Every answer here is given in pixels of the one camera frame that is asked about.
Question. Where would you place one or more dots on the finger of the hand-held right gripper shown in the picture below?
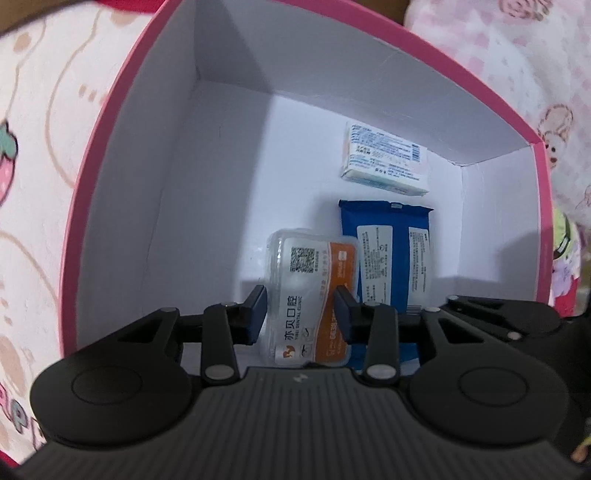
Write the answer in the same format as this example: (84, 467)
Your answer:
(508, 321)

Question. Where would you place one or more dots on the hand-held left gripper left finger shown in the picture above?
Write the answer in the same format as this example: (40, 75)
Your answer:
(258, 314)

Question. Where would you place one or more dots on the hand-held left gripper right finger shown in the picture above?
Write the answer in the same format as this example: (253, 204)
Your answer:
(344, 318)

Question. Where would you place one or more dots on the orange white floss case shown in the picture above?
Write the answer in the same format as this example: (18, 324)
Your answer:
(300, 277)

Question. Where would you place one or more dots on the blue wet wipe packet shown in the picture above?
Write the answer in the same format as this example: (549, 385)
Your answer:
(397, 258)

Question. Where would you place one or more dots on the white blue-print packet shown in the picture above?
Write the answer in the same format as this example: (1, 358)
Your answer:
(383, 157)

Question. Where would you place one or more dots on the pink cardboard box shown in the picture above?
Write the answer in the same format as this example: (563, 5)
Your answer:
(231, 138)

